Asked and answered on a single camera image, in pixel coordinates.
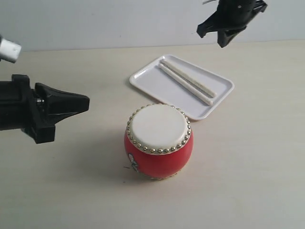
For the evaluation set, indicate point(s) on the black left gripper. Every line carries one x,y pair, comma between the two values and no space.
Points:
35,112

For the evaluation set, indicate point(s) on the red small drum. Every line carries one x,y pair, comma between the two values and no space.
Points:
158,140

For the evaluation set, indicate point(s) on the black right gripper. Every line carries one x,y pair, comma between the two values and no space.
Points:
230,19

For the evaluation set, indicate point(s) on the white rectangular tray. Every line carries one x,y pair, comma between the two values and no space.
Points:
160,86

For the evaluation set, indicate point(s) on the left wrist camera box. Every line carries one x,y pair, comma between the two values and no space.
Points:
9,51

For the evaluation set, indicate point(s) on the wooden drumstick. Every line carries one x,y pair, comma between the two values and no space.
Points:
186,85
188,78

